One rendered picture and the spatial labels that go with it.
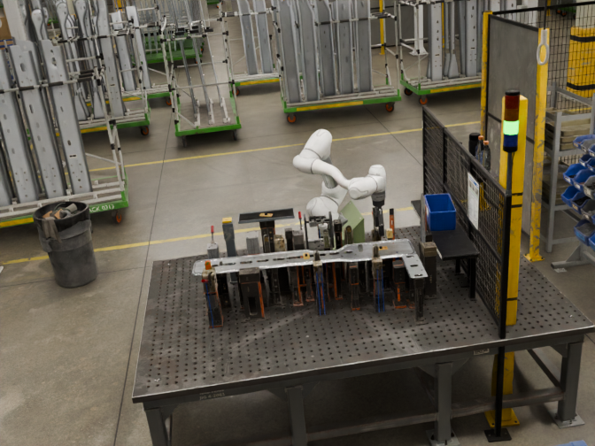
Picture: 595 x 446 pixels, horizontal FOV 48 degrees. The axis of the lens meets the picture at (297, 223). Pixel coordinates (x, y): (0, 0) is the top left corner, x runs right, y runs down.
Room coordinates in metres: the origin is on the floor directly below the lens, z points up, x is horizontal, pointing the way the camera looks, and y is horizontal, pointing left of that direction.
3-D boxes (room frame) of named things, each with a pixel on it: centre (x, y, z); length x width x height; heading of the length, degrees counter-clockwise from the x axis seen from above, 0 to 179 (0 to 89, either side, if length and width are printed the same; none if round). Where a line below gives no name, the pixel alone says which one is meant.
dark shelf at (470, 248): (3.89, -0.93, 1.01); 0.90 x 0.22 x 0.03; 1
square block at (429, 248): (3.56, -0.78, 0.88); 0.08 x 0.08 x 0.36; 1
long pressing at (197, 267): (3.67, -0.01, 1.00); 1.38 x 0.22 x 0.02; 91
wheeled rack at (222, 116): (10.60, 1.30, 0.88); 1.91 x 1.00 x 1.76; 6
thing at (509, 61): (5.80, -2.02, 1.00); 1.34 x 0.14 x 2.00; 5
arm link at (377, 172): (3.68, -0.49, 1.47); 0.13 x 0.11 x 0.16; 137
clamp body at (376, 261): (3.48, -0.44, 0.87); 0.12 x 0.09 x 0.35; 1
